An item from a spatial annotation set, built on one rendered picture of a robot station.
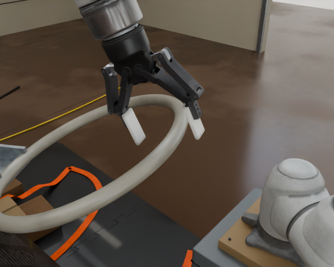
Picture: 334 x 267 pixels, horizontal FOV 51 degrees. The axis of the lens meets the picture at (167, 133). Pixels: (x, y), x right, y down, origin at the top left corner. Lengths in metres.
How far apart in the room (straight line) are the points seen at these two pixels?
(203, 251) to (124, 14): 0.80
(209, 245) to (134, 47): 0.76
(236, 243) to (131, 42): 0.76
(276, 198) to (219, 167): 1.85
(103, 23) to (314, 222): 0.65
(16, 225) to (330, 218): 0.65
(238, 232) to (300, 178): 0.30
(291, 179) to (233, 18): 4.78
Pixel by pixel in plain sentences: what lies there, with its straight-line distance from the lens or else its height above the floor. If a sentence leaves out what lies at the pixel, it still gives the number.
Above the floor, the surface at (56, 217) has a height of 1.26.
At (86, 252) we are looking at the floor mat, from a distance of 2.23.
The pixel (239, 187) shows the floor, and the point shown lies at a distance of 2.67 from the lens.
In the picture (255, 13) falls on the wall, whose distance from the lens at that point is 5.45.
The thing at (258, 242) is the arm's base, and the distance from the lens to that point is 1.14.
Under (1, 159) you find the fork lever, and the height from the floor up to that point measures 1.13.
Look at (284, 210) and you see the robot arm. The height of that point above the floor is 1.03.
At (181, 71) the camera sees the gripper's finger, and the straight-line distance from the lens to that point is 0.59.
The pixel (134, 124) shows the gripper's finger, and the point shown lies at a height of 1.34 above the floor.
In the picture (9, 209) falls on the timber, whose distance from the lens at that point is 2.33.
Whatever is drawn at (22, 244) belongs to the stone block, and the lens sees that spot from 1.41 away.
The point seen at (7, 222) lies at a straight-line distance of 0.71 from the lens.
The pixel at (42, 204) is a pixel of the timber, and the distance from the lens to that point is 2.43.
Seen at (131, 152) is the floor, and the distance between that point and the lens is 3.00.
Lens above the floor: 1.68
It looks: 31 degrees down
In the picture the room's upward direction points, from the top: straight up
